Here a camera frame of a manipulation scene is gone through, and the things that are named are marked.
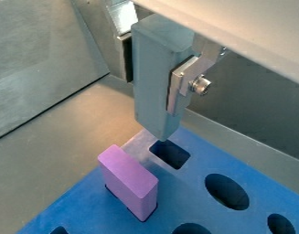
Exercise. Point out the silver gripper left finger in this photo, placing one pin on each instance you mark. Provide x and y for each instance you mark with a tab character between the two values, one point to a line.
120	17

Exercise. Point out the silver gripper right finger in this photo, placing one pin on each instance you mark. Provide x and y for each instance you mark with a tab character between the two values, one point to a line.
187	78

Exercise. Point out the blue shape sorter board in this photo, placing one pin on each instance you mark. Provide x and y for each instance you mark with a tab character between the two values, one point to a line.
210	194

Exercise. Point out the purple rectangular block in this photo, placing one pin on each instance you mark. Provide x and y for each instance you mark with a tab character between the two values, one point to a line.
130	181

